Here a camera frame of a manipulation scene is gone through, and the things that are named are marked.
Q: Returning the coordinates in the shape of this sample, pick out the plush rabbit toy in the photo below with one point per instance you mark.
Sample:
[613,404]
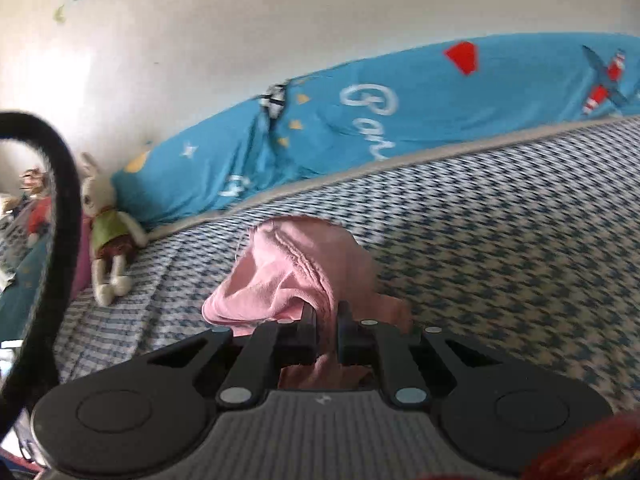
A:
[107,225]

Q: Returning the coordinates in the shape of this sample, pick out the purple moon plush pillow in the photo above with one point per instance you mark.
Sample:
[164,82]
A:
[81,270]

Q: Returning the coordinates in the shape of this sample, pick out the pink knit top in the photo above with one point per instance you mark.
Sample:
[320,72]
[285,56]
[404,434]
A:
[300,270]

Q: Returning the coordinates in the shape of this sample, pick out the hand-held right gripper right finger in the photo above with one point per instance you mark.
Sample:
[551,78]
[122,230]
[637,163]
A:
[347,340]

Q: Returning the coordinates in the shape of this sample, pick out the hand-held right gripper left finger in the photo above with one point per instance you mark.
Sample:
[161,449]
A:
[305,337]

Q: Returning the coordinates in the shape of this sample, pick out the houndstooth bed mat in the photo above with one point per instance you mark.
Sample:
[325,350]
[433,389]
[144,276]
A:
[500,235]

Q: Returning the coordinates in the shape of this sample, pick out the blue patterned pillow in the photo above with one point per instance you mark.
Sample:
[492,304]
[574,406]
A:
[425,110]

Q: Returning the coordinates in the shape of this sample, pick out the red clothed doll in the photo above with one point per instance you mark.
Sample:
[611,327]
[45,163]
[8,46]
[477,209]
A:
[39,215]

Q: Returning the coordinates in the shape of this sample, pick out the teal pillow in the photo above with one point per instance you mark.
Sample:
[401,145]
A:
[25,285]

